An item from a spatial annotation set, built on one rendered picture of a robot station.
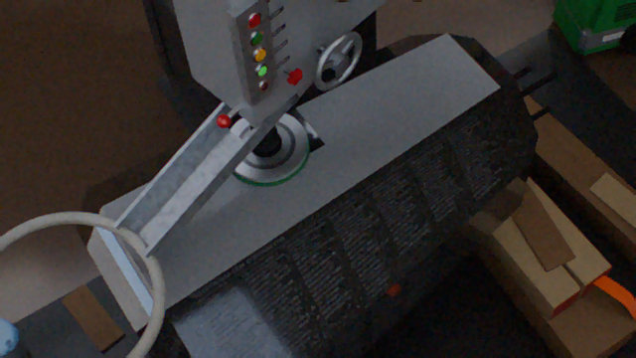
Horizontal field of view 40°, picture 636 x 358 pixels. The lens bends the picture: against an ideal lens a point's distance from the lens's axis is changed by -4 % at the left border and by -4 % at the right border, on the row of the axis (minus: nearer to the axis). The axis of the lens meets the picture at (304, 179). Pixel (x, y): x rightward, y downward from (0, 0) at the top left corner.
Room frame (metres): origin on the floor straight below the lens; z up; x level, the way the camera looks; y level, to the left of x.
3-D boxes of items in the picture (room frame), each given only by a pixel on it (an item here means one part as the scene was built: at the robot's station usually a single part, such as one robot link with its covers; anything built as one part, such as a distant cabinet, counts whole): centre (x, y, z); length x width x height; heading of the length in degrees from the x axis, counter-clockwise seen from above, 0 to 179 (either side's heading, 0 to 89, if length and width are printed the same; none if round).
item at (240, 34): (1.19, 0.07, 1.39); 0.08 x 0.03 x 0.28; 130
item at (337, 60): (1.31, -0.08, 1.22); 0.15 x 0.10 x 0.15; 130
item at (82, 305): (1.30, 0.77, 0.02); 0.25 x 0.10 x 0.01; 35
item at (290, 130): (1.32, 0.09, 0.86); 0.21 x 0.21 x 0.01
